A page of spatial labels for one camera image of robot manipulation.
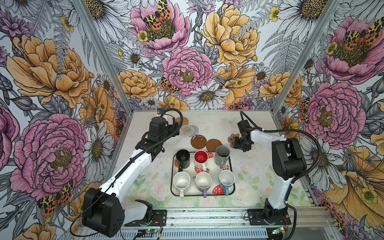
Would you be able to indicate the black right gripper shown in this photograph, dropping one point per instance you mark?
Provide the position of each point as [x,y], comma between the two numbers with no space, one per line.
[236,144]

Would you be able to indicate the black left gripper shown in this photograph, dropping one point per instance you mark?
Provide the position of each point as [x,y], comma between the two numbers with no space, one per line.
[174,129]

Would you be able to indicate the round woven rattan coaster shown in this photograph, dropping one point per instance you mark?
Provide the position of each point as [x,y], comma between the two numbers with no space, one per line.
[184,121]

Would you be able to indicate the plain brown wooden coaster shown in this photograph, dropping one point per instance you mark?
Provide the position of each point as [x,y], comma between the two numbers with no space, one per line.
[213,144]

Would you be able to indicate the scratched dark brown wooden coaster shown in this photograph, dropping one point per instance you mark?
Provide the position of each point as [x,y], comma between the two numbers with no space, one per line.
[198,142]

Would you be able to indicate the cork paw print coaster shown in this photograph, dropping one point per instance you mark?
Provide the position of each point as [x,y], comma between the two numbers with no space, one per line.
[232,138]

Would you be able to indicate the grey-blue braided rope coaster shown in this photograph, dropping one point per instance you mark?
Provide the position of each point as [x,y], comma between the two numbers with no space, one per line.
[196,130]

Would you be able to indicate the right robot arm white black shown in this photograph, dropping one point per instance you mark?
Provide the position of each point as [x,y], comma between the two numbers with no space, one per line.
[288,163]

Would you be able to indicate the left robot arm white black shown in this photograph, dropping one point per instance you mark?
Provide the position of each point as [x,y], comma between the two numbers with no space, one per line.
[103,211]

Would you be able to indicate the grey mug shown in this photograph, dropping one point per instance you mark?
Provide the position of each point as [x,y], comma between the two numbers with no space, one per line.
[221,156]

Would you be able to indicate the black mug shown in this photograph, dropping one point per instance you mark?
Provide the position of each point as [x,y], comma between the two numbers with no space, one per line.
[183,159]

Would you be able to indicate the red interior white mug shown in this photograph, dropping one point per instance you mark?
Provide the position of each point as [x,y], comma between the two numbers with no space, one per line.
[200,160]

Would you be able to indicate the white strawberry print tray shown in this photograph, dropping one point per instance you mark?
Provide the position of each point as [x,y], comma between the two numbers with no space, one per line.
[214,170]

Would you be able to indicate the green circuit board right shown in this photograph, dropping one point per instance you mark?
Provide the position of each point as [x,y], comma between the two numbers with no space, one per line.
[280,230]

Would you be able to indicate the green circuit board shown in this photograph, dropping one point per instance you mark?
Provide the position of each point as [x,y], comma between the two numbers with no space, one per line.
[280,230]
[149,233]

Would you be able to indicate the green circuit board left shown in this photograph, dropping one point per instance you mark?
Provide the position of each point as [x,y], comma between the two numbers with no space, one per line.
[149,233]

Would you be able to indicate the white mug blue handle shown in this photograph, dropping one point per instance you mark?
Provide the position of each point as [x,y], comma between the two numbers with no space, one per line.
[226,179]

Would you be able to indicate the white mug purple handle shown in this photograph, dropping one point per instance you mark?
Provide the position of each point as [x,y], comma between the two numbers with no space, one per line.
[203,181]

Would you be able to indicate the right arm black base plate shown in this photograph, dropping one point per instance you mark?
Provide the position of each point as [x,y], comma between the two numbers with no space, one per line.
[258,217]

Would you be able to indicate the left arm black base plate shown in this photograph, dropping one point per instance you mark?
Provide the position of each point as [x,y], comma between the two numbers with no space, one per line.
[159,218]

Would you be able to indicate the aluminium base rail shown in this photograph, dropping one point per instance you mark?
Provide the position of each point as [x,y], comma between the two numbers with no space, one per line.
[308,223]

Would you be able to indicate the aluminium corner post left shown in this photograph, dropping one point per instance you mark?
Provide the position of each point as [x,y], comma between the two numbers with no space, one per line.
[96,39]

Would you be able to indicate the aluminium corner post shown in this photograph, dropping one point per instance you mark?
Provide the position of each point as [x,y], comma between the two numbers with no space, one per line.
[96,39]
[313,38]

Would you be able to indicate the aluminium corner post right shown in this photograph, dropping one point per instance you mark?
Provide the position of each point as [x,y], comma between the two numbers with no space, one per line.
[313,38]

